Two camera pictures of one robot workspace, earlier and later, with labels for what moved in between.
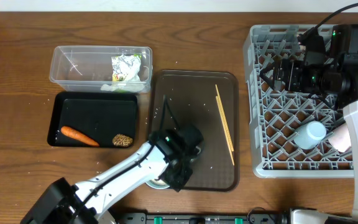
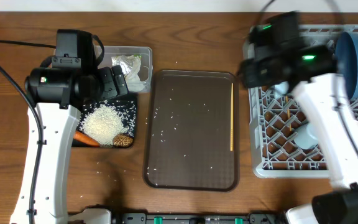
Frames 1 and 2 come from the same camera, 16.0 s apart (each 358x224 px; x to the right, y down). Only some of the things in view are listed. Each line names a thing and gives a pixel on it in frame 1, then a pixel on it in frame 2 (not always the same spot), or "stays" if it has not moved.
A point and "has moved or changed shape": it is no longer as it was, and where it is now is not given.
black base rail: [260, 218] stays
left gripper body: [182, 175] -> [108, 84]
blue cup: [310, 134] stays
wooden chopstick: [224, 117] -> [288, 113]
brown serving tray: [192, 99] stays
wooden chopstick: [224, 130] -> [232, 117]
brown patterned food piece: [122, 140] stays
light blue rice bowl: [157, 183] has moved or changed shape
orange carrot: [76, 135] stays
